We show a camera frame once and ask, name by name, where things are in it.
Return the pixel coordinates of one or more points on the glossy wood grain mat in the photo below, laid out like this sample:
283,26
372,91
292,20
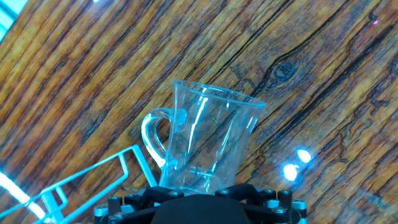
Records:
93,77

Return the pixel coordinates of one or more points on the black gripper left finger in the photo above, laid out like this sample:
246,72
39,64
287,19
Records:
130,208

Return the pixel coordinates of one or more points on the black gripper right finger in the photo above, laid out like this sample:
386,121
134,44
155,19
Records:
273,208

